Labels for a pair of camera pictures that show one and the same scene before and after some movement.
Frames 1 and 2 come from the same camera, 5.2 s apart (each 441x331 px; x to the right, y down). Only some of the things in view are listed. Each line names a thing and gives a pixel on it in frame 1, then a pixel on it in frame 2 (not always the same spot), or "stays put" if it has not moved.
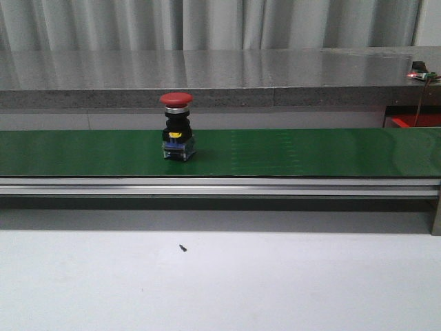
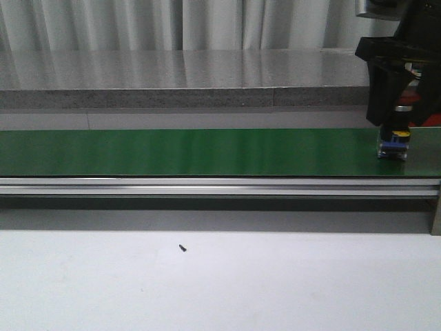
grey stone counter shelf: x=214 y=78 stays put
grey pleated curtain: x=42 y=25 stays put
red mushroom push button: x=178 y=143 → x=395 y=138
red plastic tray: x=423 y=121 stays put
